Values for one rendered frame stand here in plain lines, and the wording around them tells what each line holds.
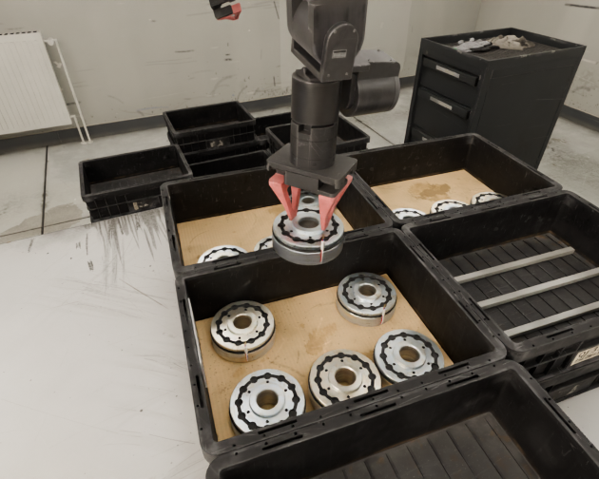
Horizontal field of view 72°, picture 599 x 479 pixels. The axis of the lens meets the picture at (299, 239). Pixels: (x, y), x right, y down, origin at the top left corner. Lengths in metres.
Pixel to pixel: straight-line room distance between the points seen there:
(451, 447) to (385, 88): 0.46
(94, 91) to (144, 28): 0.59
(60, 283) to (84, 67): 2.59
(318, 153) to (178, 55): 3.12
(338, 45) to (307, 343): 0.45
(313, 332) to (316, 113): 0.37
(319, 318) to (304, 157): 0.32
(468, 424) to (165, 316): 0.61
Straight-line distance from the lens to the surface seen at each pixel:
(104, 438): 0.82
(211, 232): 0.92
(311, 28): 0.44
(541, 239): 1.03
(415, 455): 0.62
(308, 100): 0.48
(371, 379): 0.63
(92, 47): 3.52
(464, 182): 1.16
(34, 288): 1.14
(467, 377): 0.57
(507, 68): 2.13
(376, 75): 0.52
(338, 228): 0.59
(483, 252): 0.93
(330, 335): 0.70
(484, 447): 0.65
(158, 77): 3.60
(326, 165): 0.52
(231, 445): 0.50
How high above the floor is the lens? 1.38
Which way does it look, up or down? 38 degrees down
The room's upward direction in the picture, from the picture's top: straight up
